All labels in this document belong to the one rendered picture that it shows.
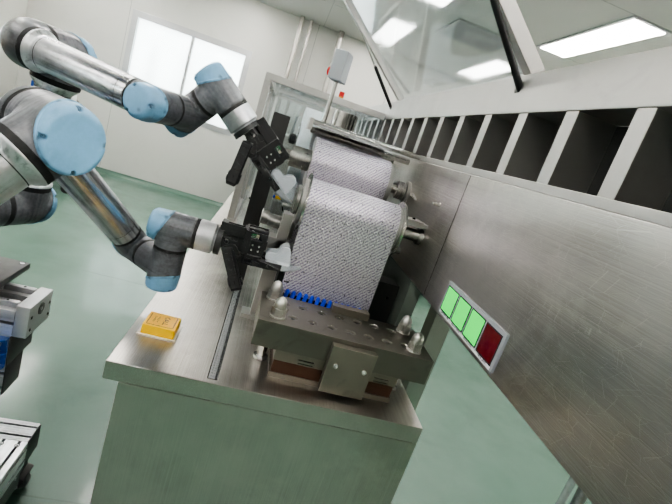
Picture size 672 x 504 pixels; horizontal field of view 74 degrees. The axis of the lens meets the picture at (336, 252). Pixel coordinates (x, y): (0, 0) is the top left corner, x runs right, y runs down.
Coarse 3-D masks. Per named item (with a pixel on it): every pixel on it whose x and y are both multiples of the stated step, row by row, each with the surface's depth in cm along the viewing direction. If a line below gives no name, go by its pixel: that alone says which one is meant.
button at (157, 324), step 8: (152, 312) 101; (152, 320) 98; (160, 320) 99; (168, 320) 100; (176, 320) 101; (144, 328) 96; (152, 328) 96; (160, 328) 96; (168, 328) 97; (176, 328) 98; (160, 336) 97; (168, 336) 97
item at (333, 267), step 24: (312, 240) 108; (336, 240) 109; (312, 264) 110; (336, 264) 110; (360, 264) 111; (384, 264) 112; (288, 288) 111; (312, 288) 112; (336, 288) 112; (360, 288) 113
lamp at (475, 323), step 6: (474, 312) 80; (474, 318) 79; (480, 318) 78; (468, 324) 81; (474, 324) 79; (480, 324) 77; (468, 330) 80; (474, 330) 78; (480, 330) 76; (468, 336) 80; (474, 336) 78; (474, 342) 77
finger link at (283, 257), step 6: (270, 252) 106; (282, 252) 106; (288, 252) 106; (270, 258) 106; (276, 258) 106; (282, 258) 106; (288, 258) 107; (282, 264) 107; (288, 264) 107; (282, 270) 106; (288, 270) 107; (294, 270) 108
